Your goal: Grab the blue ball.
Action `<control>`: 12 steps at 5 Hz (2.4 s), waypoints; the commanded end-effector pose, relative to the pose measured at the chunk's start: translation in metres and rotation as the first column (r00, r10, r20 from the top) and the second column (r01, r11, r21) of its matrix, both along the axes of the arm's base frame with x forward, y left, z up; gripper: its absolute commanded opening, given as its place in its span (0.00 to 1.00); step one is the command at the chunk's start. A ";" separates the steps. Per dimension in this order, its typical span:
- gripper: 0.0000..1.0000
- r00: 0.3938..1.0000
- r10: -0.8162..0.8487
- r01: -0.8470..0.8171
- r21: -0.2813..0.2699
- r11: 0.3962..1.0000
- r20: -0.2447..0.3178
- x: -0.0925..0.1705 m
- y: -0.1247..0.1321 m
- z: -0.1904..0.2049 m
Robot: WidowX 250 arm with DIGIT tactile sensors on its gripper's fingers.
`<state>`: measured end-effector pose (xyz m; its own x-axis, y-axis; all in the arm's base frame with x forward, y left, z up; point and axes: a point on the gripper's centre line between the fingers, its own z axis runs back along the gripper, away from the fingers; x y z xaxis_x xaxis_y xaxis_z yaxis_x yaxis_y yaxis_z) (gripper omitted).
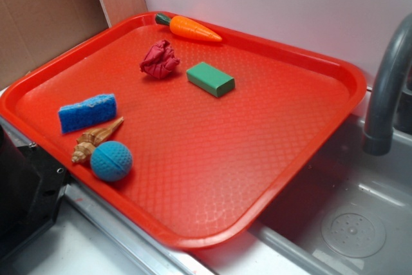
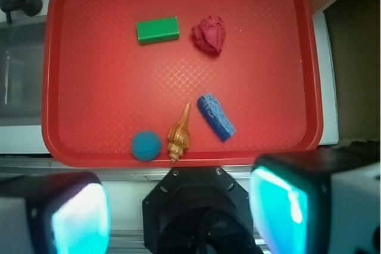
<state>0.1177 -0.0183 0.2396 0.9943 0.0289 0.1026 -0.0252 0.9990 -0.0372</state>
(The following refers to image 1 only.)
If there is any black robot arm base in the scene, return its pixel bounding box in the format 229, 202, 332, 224
1, 128, 68, 261

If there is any blue dimpled ball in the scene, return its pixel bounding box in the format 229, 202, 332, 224
90, 141, 133, 182

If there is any red plastic tray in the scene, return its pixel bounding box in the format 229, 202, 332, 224
1, 13, 366, 249

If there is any green rectangular block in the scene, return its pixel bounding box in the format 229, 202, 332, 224
186, 62, 236, 98

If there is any crumpled red cloth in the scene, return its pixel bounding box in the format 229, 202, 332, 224
140, 40, 181, 79

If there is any orange toy carrot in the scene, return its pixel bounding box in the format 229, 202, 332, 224
154, 13, 222, 43

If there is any blue sponge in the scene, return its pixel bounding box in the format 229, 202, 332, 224
58, 93, 117, 134

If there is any tan spiral seashell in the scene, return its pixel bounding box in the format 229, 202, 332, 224
71, 117, 124, 164

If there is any grey toy sink basin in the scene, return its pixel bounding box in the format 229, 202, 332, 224
194, 102, 411, 274

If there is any grey curved faucet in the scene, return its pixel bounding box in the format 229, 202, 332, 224
362, 15, 411, 156

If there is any brown cardboard panel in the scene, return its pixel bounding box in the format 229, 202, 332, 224
1, 0, 108, 88

